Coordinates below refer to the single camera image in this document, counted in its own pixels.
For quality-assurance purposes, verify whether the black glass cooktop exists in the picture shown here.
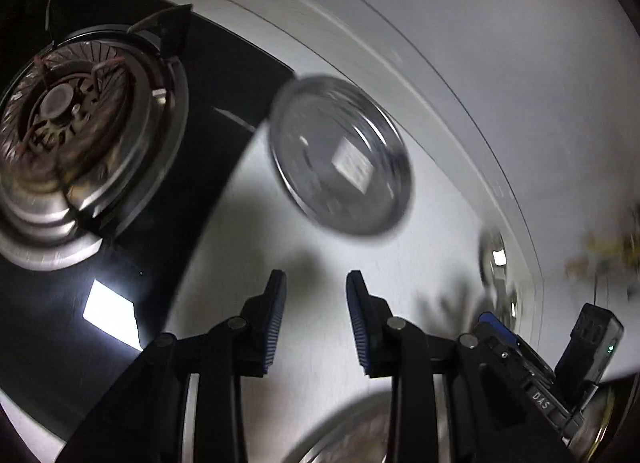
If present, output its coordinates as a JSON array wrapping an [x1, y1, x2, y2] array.
[[0, 0, 297, 444]]

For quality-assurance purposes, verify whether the gas burner with steel ring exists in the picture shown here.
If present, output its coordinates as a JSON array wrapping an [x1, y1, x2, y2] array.
[[0, 3, 193, 271]]

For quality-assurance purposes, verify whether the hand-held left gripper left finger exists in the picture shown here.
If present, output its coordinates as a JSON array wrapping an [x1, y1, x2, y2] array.
[[57, 269, 288, 463]]

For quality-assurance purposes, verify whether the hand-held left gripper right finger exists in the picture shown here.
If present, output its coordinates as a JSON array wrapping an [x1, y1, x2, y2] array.
[[346, 270, 576, 463]]

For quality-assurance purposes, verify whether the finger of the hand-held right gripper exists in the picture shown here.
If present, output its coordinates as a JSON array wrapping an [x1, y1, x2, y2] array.
[[474, 312, 557, 386]]

